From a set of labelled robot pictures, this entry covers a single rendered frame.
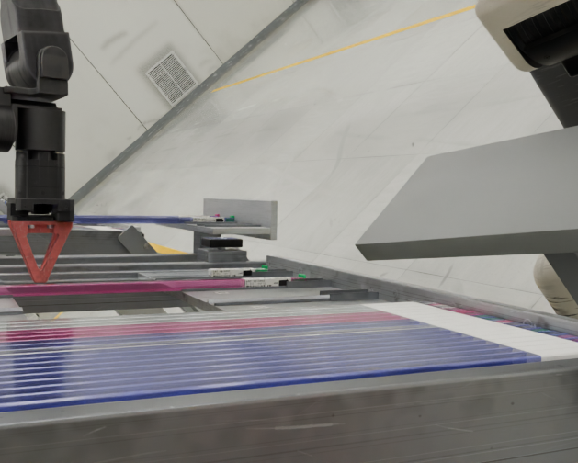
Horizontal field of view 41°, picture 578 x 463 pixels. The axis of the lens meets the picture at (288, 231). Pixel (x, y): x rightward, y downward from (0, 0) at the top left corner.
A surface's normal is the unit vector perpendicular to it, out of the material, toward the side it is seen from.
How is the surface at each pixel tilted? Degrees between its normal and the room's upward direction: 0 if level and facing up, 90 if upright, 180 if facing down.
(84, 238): 90
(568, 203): 0
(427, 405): 90
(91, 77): 90
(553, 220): 0
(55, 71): 96
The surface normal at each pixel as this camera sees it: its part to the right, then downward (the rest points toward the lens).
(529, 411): 0.43, 0.06
